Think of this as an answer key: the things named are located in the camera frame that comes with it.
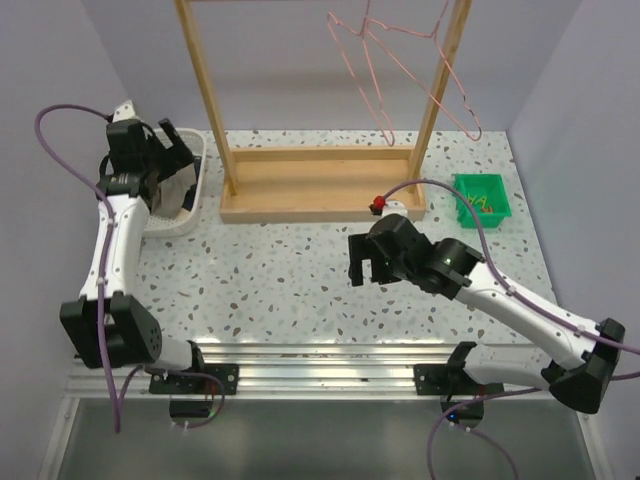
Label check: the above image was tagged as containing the pink wire hanger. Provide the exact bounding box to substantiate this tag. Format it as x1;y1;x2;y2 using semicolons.
326;1;483;142

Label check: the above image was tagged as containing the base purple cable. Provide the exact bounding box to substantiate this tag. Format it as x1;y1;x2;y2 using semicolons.
149;372;226;432
449;389;521;480

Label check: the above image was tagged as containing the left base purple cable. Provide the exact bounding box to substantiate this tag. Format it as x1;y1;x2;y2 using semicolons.
149;372;226;432

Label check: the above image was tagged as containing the white plastic basket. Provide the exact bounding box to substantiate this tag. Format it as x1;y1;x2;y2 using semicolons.
143;128;208;238

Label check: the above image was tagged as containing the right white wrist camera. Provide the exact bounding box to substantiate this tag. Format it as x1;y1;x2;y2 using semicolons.
369;196;408;217

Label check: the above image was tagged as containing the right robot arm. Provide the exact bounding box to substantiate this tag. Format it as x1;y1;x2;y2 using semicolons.
348;213;626;414

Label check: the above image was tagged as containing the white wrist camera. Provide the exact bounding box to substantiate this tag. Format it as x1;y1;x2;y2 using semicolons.
109;100;140;123
369;196;408;217

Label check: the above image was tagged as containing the wooden clothes rack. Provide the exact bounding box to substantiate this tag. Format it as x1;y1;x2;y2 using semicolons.
175;1;472;224

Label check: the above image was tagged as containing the navy blue underwear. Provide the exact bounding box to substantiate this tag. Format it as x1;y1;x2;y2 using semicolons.
182;156;202;211

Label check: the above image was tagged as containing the green plastic bin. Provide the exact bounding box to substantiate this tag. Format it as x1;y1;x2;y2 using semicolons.
453;173;512;229

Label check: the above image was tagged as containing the aluminium rail base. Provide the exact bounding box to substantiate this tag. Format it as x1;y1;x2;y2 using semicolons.
64;234;596;401

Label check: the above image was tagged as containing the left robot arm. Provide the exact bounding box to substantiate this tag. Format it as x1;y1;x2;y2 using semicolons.
60;117;208;393

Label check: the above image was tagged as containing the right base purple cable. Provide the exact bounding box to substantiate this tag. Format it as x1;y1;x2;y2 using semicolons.
449;389;521;480

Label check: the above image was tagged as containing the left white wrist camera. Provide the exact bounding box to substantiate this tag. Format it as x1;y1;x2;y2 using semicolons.
109;100;140;123

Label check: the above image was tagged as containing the grey beige underwear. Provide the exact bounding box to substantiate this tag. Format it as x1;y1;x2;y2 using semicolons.
151;164;197;218

